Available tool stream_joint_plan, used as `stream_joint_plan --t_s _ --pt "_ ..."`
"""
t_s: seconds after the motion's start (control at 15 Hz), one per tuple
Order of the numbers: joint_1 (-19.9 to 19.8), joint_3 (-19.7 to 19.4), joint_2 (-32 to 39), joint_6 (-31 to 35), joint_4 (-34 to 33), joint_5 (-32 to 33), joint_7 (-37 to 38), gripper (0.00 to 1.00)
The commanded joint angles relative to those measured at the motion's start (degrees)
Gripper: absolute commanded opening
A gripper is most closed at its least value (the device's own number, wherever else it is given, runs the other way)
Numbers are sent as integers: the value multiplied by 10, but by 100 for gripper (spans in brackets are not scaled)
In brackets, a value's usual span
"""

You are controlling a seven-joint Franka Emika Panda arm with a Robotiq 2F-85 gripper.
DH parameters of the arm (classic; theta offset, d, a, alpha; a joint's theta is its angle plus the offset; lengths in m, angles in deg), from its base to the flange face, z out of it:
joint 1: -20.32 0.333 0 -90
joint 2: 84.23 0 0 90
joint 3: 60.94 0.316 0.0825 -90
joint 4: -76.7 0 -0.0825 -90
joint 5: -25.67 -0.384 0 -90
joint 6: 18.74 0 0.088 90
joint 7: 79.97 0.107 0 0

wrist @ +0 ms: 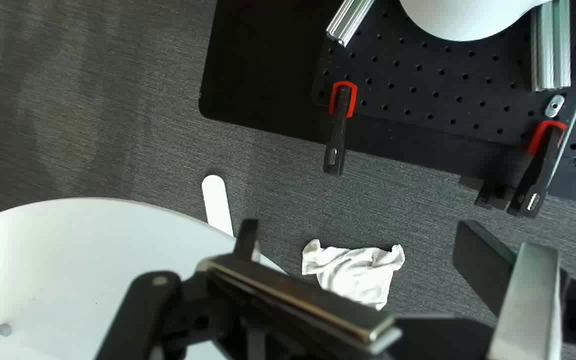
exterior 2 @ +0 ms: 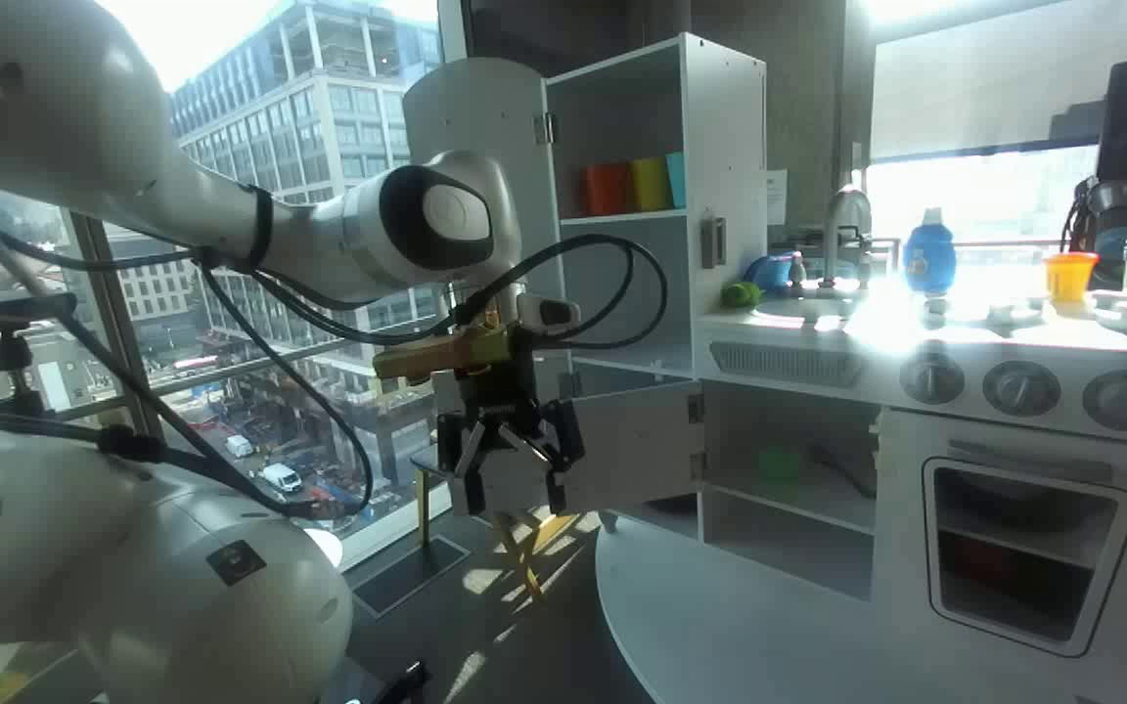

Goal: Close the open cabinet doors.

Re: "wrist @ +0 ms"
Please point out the aluminium extrusion bar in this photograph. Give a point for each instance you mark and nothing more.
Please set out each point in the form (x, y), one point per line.
(551, 45)
(346, 21)

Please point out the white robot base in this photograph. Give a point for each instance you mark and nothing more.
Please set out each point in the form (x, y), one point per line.
(467, 21)

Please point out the red black clamp right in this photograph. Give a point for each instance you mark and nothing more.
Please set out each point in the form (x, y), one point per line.
(533, 186)

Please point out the crumpled white cloth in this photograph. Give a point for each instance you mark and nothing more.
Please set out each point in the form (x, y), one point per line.
(360, 275)

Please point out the red black clamp left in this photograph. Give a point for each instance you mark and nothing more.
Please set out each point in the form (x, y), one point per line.
(341, 110)

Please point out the red black clamp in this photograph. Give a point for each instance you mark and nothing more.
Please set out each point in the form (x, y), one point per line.
(341, 110)
(533, 186)

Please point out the white flat stick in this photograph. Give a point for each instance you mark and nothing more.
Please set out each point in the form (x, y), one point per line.
(216, 204)

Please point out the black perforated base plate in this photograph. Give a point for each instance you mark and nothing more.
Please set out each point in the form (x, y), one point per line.
(465, 109)

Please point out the aluminium extrusion bar left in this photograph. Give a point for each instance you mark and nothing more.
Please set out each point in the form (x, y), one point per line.
(346, 21)

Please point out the white round table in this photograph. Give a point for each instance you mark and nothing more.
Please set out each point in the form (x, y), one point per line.
(66, 264)

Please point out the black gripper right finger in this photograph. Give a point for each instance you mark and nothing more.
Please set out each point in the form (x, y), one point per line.
(528, 293)

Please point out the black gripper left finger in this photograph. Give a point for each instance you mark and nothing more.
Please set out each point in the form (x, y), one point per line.
(246, 311)

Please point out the aluminium extrusion bar right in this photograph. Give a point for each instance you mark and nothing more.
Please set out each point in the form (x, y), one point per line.
(551, 45)

